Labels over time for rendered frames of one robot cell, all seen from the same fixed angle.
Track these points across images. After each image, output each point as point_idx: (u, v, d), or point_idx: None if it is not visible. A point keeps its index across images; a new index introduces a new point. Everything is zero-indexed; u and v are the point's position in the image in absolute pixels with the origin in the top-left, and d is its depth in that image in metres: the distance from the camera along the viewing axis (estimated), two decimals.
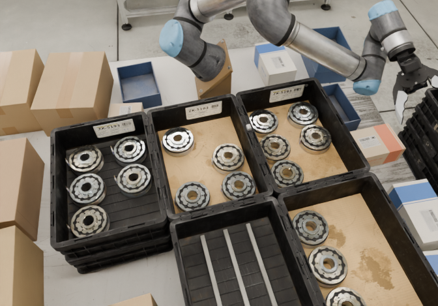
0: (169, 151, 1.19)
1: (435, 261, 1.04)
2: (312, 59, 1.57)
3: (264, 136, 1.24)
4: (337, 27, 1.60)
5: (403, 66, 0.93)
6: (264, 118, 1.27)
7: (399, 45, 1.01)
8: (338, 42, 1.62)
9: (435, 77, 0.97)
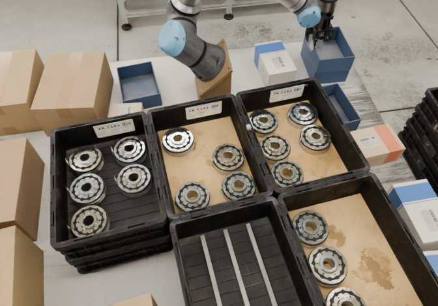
0: (169, 151, 1.19)
1: (435, 261, 1.04)
2: (312, 59, 1.57)
3: (264, 136, 1.24)
4: (337, 27, 1.60)
5: None
6: (264, 118, 1.27)
7: None
8: (338, 42, 1.62)
9: (309, 32, 1.49)
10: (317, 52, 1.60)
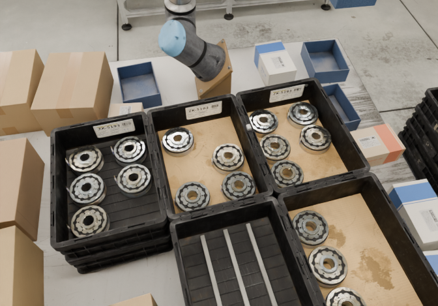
0: (169, 151, 1.19)
1: (435, 261, 1.04)
2: None
3: (264, 136, 1.24)
4: None
5: None
6: (264, 118, 1.27)
7: None
8: None
9: None
10: None
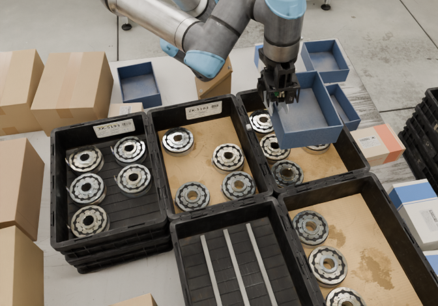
0: (169, 151, 1.19)
1: (435, 261, 1.04)
2: None
3: (264, 136, 1.24)
4: (314, 72, 1.01)
5: None
6: (264, 118, 1.27)
7: None
8: (317, 94, 1.03)
9: None
10: (283, 111, 1.01)
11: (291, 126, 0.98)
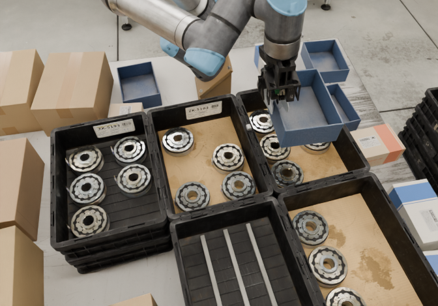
0: (169, 151, 1.19)
1: (435, 261, 1.04)
2: None
3: (264, 136, 1.24)
4: (314, 70, 1.01)
5: None
6: (264, 118, 1.27)
7: None
8: (316, 93, 1.03)
9: None
10: (283, 109, 1.01)
11: (291, 124, 0.98)
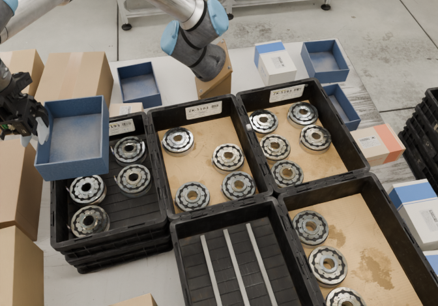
0: (169, 151, 1.19)
1: (435, 261, 1.04)
2: (51, 154, 0.93)
3: (264, 136, 1.24)
4: (99, 96, 0.96)
5: (28, 73, 0.85)
6: (264, 118, 1.27)
7: None
8: (106, 121, 0.98)
9: None
10: (66, 139, 0.96)
11: (67, 154, 0.93)
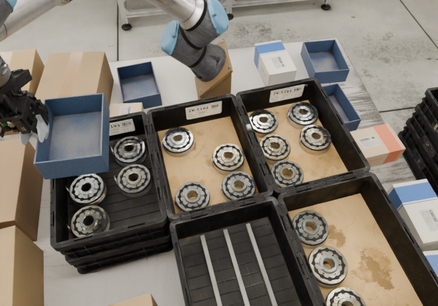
0: (169, 151, 1.19)
1: (435, 261, 1.04)
2: (51, 152, 0.92)
3: (264, 136, 1.24)
4: (100, 94, 0.95)
5: (28, 70, 0.85)
6: (264, 118, 1.27)
7: None
8: (106, 119, 0.97)
9: None
10: (66, 136, 0.95)
11: (67, 153, 0.92)
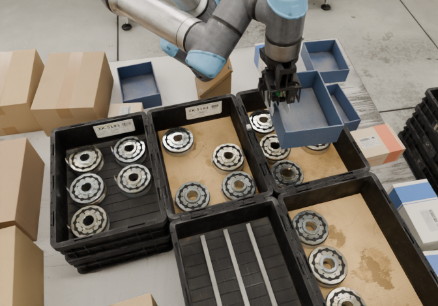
0: (169, 151, 1.19)
1: (435, 261, 1.04)
2: None
3: (264, 136, 1.24)
4: (315, 72, 1.02)
5: None
6: (264, 118, 1.27)
7: None
8: (317, 94, 1.03)
9: (264, 87, 0.90)
10: (284, 111, 1.01)
11: (292, 125, 0.98)
